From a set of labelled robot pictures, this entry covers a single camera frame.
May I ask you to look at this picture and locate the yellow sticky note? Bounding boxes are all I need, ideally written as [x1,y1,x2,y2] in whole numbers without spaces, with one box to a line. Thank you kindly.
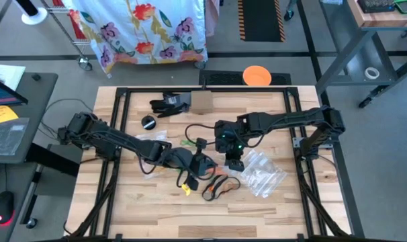
[0,105,19,124]

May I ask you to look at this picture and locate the floral fabric backdrop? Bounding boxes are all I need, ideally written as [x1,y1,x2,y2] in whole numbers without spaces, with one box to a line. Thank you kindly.
[42,0,208,71]

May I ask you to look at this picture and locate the white tape roll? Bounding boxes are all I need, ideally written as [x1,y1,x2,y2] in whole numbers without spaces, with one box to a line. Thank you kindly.
[364,67,381,81]

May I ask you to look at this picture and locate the orange rubber band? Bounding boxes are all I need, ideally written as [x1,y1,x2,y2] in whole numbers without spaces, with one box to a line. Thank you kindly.
[210,167,230,177]
[208,180,236,193]

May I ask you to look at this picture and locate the pale pink cloth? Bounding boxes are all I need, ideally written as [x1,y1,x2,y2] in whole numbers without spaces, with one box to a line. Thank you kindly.
[206,0,221,37]

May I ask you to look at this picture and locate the wide black rubber band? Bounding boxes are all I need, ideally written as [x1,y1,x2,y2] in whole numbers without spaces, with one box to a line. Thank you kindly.
[210,173,242,200]
[201,174,229,202]

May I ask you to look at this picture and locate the wooden top workbench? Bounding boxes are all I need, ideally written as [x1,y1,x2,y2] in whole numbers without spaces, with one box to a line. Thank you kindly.
[316,0,407,108]

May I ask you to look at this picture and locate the floral print curtain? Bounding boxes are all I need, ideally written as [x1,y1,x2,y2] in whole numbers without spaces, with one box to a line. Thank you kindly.
[64,0,208,79]

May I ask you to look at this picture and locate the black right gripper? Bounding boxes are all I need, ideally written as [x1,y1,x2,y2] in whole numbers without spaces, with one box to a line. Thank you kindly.
[214,120,248,172]

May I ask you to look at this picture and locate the hazard striped floor mat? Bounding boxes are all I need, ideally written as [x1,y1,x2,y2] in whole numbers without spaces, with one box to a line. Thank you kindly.
[238,0,287,43]

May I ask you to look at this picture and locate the grey cart leg with caster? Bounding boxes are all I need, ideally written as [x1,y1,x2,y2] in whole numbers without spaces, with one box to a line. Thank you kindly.
[283,0,299,22]

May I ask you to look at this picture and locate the white paper sheet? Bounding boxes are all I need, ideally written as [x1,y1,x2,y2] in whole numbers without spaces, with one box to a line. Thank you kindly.
[0,63,26,91]

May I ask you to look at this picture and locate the computer monitor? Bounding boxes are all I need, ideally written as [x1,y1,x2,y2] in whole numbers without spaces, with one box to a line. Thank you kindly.
[0,72,30,108]

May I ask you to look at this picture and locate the black work gloves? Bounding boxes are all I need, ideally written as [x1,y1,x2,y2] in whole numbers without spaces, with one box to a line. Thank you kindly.
[149,92,193,118]

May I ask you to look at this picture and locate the black keyboard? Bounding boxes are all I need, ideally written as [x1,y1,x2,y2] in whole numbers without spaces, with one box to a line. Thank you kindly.
[357,0,398,14]

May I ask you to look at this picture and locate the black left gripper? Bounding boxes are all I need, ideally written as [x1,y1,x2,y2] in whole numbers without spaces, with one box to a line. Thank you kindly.
[171,138,224,191]

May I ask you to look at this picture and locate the red fabric panel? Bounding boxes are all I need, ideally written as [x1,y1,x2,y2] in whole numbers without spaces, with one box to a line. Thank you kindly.
[69,0,91,41]

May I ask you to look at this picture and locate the grey plastic bag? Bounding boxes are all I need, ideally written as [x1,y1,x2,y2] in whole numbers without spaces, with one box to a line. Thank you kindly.
[0,117,30,156]

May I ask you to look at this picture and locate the dark grey desk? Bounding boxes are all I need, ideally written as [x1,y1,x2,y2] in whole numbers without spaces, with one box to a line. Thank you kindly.
[0,71,83,230]

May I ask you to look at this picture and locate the brown cardboard box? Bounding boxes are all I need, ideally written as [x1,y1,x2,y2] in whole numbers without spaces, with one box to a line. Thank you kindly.
[191,90,214,115]

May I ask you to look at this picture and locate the orange bowl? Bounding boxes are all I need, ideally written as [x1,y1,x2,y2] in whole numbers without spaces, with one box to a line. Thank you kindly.
[242,65,273,87]

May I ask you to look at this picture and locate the white round pedestal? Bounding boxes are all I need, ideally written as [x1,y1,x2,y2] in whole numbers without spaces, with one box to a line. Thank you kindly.
[14,0,49,26]

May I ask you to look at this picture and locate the black computer mouse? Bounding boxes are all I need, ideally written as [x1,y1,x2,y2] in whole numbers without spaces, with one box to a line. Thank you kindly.
[0,190,16,227]

